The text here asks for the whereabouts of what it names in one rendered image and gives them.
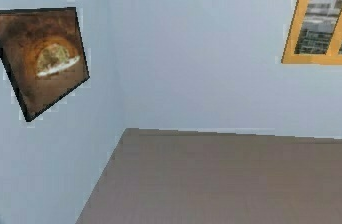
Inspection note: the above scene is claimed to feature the orange framed window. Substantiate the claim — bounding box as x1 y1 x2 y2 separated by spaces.
280 0 342 66

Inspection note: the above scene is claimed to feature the brown framed wall picture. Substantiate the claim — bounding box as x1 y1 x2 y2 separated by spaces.
0 6 91 123

